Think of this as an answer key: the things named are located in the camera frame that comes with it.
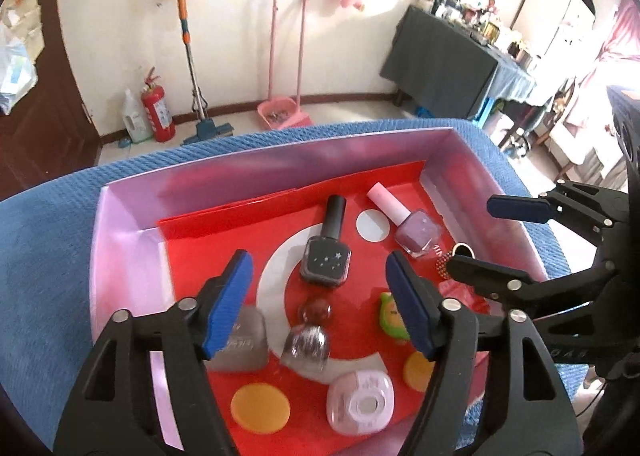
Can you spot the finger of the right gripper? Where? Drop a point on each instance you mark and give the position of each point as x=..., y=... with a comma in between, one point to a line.
x=511, y=285
x=591, y=216

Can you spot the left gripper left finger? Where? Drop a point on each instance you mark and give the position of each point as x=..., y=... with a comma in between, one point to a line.
x=188, y=334

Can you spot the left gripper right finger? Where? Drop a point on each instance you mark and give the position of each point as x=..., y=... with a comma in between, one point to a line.
x=445, y=332

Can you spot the large orange round disc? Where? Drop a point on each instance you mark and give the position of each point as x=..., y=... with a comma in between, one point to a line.
x=417, y=372

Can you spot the green yellow bear toy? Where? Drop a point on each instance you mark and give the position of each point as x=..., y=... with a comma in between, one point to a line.
x=390, y=319

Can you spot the pink nail polish bottle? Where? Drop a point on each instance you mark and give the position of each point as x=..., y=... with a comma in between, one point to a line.
x=416, y=232

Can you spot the white pink round device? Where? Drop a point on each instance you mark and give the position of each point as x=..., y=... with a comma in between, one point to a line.
x=360, y=403

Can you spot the glitter bottle red cap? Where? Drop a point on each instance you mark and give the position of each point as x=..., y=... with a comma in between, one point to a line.
x=307, y=346

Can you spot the black nail polish bottle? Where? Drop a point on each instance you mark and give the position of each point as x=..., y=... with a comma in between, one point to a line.
x=326, y=256

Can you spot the blue plastic stool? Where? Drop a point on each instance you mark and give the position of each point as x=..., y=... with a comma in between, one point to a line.
x=483, y=114

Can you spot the purple box red lining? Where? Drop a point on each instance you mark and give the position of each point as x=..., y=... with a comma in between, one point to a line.
x=160, y=235

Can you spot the blue knitted table cover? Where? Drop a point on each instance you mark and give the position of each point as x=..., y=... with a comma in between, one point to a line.
x=80, y=392

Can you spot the side table dark cloth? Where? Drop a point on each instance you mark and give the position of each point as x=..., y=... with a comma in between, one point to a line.
x=446, y=72

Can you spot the white wardrobe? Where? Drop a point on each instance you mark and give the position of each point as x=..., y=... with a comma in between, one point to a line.
x=554, y=30

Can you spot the orange grey mop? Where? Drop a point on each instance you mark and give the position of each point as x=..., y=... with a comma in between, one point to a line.
x=205, y=127

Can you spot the pink curtain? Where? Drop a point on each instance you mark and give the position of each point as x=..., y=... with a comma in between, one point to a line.
x=623, y=42

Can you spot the red fire extinguisher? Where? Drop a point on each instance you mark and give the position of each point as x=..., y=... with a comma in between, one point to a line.
x=154, y=102

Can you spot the white plastic jug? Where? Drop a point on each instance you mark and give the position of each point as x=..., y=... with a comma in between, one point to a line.
x=135, y=119

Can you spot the dark brown door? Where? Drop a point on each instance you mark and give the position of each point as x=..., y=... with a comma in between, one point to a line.
x=48, y=133

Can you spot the pink dustpan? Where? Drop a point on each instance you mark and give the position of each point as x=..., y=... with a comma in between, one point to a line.
x=275, y=111

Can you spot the pink broom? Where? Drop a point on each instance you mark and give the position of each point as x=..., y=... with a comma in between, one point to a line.
x=294, y=112

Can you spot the plastic bag of masks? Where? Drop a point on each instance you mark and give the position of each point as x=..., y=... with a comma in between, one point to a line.
x=17, y=71

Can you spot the door hanging organizer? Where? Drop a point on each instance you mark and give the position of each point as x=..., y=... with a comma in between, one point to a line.
x=23, y=18

